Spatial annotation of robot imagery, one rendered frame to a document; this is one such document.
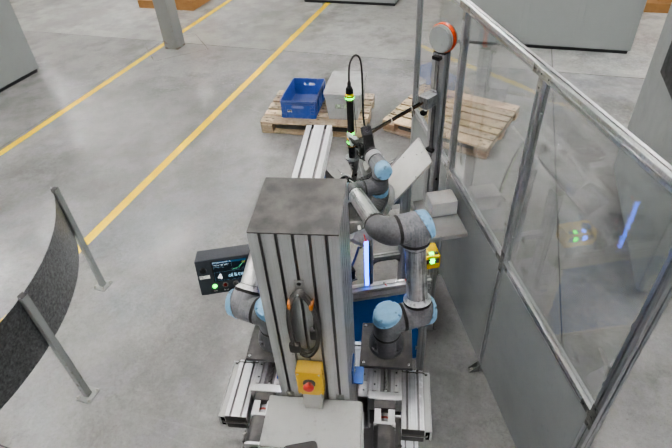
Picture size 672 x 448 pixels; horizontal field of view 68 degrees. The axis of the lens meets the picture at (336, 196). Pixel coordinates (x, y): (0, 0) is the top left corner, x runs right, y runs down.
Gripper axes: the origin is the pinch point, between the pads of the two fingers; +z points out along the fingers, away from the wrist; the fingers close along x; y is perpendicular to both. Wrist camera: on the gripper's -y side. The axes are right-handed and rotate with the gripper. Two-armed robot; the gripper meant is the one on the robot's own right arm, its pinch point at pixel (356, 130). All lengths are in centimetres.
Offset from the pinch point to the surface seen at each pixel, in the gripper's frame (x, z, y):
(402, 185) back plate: 29, 8, 47
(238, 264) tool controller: -69, -21, 45
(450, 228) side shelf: 57, -3, 80
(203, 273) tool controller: -86, -20, 46
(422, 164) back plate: 40, 6, 34
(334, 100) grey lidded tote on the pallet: 72, 270, 128
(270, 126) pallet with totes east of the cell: 3, 296, 158
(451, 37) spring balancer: 66, 31, -24
